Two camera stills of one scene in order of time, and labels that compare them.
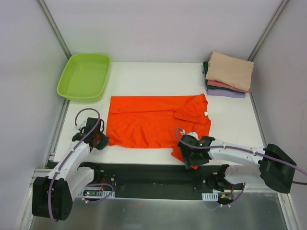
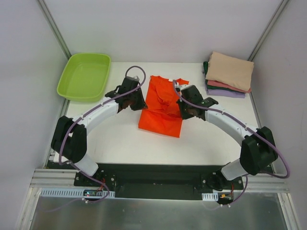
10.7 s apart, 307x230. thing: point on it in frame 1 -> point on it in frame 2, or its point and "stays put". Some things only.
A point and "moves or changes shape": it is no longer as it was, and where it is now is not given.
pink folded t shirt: x=217 y=83 stays put
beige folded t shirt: x=235 y=72 stays put
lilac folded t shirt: x=225 y=93 stays put
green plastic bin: x=84 y=77 stays put
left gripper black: x=101 y=141 -> x=138 y=98
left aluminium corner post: x=54 y=29 stays put
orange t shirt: x=151 y=121 moves or changes shape
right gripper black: x=189 y=158 -> x=185 y=105
